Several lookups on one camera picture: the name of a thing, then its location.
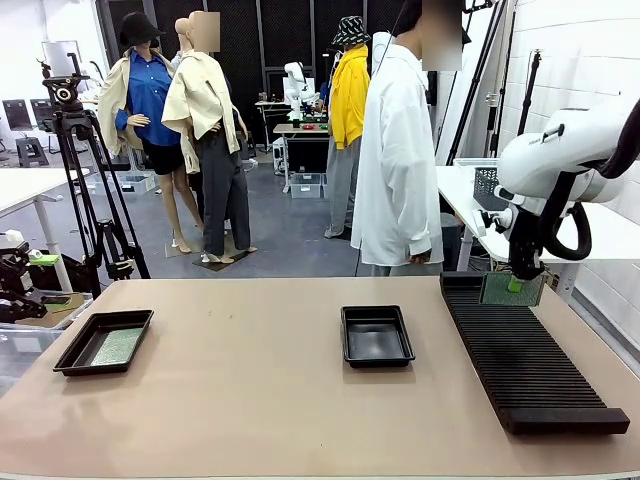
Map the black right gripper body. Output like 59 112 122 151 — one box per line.
506 209 547 274

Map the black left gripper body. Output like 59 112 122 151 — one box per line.
0 246 35 302

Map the green circuit board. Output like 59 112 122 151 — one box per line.
89 326 144 368
478 272 547 308

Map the black ESD tray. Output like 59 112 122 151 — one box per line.
340 305 417 370
52 309 155 378

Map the brown cardboard box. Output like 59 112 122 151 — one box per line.
28 292 87 330

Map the grey woven plastic basket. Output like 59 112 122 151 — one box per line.
473 167 512 212

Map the dark grey waste bin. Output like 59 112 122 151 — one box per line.
439 212 464 272

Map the black slotted board rack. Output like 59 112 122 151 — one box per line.
438 270 631 435

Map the white work table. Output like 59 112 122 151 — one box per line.
0 167 92 294

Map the white side table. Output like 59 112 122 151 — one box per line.
433 164 640 302

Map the clear plastic bin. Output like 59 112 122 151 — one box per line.
452 157 502 170

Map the black step stool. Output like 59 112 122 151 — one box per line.
14 135 50 169

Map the black light stand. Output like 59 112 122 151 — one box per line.
511 49 545 161

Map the person in white shirt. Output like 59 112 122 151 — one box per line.
349 0 464 278

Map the black leaning tripod stand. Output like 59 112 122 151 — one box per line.
444 0 508 167

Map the mannequin in blue shirt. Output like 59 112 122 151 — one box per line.
97 12 204 251

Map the mannequin in cream jacket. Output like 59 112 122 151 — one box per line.
161 10 259 265

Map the clear plastic storage box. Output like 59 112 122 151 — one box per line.
289 172 324 200

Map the mannequin in yellow hoodie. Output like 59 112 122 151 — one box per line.
324 15 374 240

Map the background workbench table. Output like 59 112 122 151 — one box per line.
272 122 332 195

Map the black brimmed hat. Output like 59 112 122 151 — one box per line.
118 12 167 52

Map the patterned bucket hat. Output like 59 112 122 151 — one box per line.
331 15 373 48

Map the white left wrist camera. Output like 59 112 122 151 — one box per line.
0 229 29 251

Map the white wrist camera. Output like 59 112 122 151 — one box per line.
471 206 517 239
0 229 29 251

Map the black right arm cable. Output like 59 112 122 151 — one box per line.
536 99 640 262

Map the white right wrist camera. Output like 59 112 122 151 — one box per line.
471 206 517 239

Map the black camera tripod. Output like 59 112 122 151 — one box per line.
51 107 152 297

